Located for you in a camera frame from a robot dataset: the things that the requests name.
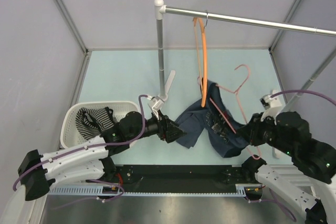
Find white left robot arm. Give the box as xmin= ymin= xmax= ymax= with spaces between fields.
xmin=1 ymin=109 xmax=186 ymax=223

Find pink wire hanger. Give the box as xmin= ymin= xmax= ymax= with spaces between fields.
xmin=210 ymin=64 xmax=261 ymax=160

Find navy blue t-shirt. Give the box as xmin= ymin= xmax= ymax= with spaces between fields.
xmin=175 ymin=80 xmax=249 ymax=158

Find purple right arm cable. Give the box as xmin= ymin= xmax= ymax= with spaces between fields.
xmin=270 ymin=90 xmax=336 ymax=107

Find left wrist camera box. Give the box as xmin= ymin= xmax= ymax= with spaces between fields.
xmin=147 ymin=95 xmax=167 ymax=119

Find silver clothes rack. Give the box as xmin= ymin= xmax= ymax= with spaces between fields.
xmin=154 ymin=0 xmax=335 ymax=116

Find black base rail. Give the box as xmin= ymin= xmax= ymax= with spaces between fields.
xmin=117 ymin=165 xmax=248 ymax=193

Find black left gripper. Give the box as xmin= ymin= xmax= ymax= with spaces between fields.
xmin=127 ymin=110 xmax=186 ymax=143

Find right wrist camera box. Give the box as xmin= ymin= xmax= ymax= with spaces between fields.
xmin=260 ymin=90 xmax=282 ymax=121

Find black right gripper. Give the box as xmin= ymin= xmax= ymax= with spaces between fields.
xmin=235 ymin=111 xmax=295 ymax=155

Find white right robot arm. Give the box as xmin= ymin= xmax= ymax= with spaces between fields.
xmin=237 ymin=112 xmax=335 ymax=223

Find black white striped tank top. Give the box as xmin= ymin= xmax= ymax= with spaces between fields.
xmin=75 ymin=107 xmax=116 ymax=140

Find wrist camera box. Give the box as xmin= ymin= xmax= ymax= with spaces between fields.
xmin=260 ymin=90 xmax=282 ymax=121
xmin=147 ymin=95 xmax=167 ymax=119

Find white perforated plastic basket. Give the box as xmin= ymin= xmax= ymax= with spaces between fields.
xmin=60 ymin=101 xmax=140 ymax=148

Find white slotted cable duct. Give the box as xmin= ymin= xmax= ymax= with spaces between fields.
xmin=48 ymin=184 xmax=262 ymax=198

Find orange plastic hanger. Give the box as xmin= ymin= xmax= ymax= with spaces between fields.
xmin=193 ymin=17 xmax=208 ymax=108

